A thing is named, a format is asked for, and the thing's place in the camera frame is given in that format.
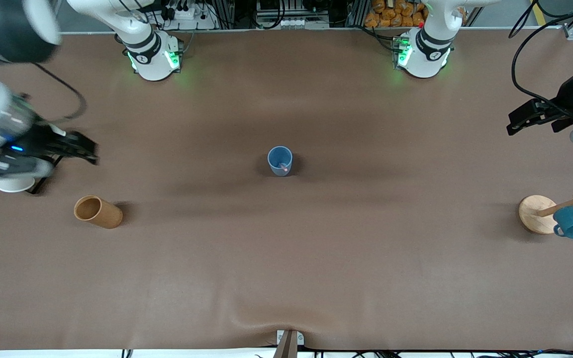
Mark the white paper cup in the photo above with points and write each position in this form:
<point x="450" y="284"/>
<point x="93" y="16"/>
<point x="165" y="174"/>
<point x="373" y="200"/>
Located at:
<point x="15" y="185"/>

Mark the wooden mug tree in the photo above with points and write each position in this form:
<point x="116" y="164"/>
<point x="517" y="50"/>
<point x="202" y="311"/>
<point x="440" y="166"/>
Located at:
<point x="532" y="211"/>

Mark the blue plastic cup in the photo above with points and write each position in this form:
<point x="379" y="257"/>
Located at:
<point x="277" y="161"/>

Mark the metal table edge clamp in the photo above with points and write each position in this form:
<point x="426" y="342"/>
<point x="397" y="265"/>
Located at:
<point x="286" y="345"/>

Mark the bag of orange snacks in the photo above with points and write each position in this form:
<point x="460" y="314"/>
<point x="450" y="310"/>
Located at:
<point x="391" y="15"/>

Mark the white power strip with plugs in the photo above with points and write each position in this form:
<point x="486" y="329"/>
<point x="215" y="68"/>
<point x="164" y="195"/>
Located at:
<point x="187" y="17"/>

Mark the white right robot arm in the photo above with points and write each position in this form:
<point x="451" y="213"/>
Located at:
<point x="152" y="54"/>

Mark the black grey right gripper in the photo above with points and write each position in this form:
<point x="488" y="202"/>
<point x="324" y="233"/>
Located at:
<point x="43" y="140"/>

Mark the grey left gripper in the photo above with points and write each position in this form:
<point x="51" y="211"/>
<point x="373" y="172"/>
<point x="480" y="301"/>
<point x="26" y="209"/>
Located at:
<point x="566" y="96"/>

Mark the pink-tipped wooden chopstick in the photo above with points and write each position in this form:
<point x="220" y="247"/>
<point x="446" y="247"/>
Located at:
<point x="284" y="168"/>

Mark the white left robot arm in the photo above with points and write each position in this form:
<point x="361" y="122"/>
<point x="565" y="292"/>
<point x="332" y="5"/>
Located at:
<point x="430" y="49"/>

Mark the brown wooden cylinder cup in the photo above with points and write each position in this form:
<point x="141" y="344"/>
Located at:
<point x="105" y="215"/>

